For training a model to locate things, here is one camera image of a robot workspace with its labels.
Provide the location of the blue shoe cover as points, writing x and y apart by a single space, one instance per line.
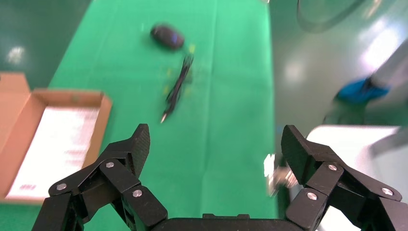
360 91

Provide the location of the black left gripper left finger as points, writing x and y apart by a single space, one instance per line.
121 181

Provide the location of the green table cloth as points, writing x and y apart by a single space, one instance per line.
223 111

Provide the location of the white rounded panel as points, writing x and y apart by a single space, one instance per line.
350 143

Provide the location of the white printed paper sheet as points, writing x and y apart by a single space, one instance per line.
57 150

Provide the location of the grey trouser leg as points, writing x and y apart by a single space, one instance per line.
393 65

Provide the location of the brown cardboard box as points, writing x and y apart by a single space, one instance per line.
14 108

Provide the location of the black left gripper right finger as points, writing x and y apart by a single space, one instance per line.
328 181

